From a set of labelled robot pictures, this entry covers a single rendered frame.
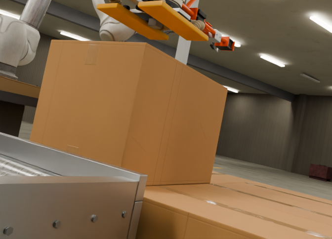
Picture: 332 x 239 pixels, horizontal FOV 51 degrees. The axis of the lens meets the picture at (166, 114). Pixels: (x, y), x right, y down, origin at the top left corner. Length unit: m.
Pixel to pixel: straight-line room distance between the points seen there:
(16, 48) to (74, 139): 0.75
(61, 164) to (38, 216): 0.36
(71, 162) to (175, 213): 0.30
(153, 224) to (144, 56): 0.44
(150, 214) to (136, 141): 0.21
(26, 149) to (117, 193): 0.42
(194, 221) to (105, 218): 0.21
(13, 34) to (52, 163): 0.87
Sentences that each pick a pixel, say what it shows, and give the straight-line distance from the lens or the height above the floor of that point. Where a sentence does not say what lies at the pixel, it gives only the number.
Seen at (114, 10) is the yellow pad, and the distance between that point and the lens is 1.30.
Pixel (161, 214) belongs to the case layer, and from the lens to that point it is 0.87.
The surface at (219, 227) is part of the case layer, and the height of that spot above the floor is 0.53.
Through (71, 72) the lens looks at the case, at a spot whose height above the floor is 0.84.
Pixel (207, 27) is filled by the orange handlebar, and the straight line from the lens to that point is 1.66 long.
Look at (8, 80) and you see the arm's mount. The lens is 1.65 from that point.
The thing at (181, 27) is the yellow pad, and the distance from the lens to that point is 1.31.
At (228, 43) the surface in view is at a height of 1.22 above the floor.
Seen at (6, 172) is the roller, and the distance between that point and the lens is 0.91.
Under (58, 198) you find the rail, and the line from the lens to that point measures 0.63.
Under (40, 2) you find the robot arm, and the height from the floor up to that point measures 1.24.
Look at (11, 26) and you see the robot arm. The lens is 1.73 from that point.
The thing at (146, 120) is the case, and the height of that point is 0.74.
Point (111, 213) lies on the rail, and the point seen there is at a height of 0.53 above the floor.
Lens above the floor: 0.71
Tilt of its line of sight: 3 degrees up
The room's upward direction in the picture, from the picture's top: 11 degrees clockwise
